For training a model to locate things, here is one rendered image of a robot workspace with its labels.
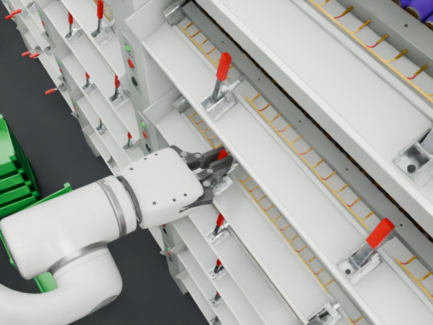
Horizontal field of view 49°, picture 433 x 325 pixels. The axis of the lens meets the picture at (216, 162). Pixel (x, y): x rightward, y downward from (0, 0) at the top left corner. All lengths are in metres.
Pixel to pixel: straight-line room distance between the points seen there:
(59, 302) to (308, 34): 0.40
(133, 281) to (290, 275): 1.10
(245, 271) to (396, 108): 0.62
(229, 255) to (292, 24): 0.61
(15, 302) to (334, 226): 0.36
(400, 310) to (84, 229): 0.38
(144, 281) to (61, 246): 1.16
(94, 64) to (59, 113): 0.97
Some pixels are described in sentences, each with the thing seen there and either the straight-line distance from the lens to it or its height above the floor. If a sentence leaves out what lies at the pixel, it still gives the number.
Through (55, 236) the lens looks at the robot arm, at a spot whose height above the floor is 1.11.
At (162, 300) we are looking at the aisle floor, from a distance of 1.74.
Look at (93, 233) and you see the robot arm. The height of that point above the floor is 1.09.
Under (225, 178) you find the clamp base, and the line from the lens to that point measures 0.78.
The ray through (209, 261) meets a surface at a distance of 1.17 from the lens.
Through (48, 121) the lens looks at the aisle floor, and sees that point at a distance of 2.24.
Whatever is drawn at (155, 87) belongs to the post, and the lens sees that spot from 0.83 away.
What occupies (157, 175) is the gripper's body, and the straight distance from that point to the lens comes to 0.68.
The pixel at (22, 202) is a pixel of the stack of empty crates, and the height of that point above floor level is 0.04.
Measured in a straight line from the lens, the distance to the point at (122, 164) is 1.58.
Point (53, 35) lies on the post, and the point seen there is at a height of 0.65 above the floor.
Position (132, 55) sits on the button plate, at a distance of 0.81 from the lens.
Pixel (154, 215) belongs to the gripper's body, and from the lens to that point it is 0.66.
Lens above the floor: 1.64
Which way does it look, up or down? 56 degrees down
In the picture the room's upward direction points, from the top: straight up
